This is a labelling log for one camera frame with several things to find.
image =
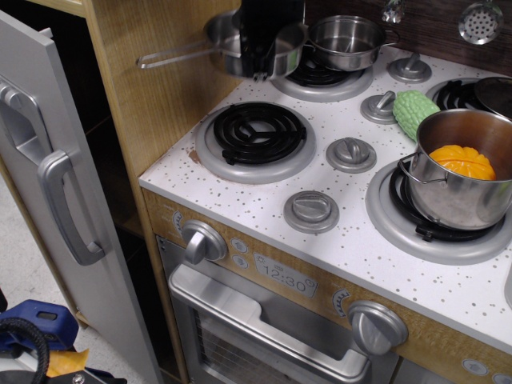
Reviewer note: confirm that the black front left burner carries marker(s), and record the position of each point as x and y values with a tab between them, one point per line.
256	133

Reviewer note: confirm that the orange plastic toy pumpkin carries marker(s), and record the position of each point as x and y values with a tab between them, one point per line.
465	161

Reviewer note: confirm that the silver oven dial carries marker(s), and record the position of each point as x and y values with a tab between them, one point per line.
203	242
376	328

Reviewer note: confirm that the steel pot front right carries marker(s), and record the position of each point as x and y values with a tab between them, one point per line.
450	199

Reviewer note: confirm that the grey stovetop knob middle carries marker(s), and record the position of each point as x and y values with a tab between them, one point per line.
351	155

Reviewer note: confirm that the grey stovetop knob rear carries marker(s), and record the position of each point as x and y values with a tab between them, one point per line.
411	70

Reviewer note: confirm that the hanging steel skimmer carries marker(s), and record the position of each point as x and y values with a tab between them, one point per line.
480	23

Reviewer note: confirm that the blue device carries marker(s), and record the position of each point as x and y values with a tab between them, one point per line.
55	322

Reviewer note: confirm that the black rear right burner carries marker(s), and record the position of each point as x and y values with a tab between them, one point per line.
456	94

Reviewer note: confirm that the black front right burner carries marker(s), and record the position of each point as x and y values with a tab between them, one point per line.
427	229

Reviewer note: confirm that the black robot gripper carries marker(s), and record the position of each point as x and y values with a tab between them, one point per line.
272	35

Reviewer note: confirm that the silver oven door handle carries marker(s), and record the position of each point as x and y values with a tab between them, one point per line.
243	315

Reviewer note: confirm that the green plastic bitter gourd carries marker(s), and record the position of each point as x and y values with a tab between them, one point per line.
410	109

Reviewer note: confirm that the grey fridge door handle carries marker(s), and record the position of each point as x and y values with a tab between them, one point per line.
50	176

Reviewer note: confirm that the small steel long-handled pan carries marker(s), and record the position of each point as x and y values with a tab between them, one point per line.
223	45

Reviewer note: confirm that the grey stovetop knob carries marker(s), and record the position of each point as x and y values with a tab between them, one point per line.
411	70
379	108
311	212
351	155

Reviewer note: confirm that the silver oven dial left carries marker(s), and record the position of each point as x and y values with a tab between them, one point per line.
203	242

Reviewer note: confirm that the grey stovetop knob front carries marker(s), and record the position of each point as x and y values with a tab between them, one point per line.
311	212

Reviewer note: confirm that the black rear left burner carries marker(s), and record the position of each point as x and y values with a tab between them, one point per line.
312	74

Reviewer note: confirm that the silver oven dial right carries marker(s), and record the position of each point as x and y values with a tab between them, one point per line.
376	328

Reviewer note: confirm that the grey stovetop knob upper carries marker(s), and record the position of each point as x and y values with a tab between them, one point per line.
379	108

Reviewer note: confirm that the grey fridge door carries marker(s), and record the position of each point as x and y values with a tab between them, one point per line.
45	150

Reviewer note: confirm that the hanging steel utensil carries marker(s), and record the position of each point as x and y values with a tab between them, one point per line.
393	11

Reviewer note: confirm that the dark pot lid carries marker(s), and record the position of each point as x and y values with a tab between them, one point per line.
494	93

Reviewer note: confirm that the steel two-handled pot rear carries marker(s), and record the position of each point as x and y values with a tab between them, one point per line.
349	43

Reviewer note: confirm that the yellow tape piece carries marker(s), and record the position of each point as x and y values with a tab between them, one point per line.
66	362

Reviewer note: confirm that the black burner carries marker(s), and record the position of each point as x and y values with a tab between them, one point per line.
312	74
456	94
256	133
427	229

